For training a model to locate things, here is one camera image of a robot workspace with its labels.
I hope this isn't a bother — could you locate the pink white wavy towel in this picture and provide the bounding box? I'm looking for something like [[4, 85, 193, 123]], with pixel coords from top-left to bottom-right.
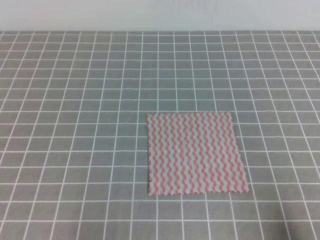
[[146, 111, 249, 196]]

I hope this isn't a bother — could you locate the grey grid tablecloth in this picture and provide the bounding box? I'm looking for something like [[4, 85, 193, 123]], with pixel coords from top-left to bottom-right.
[[0, 30, 320, 240]]

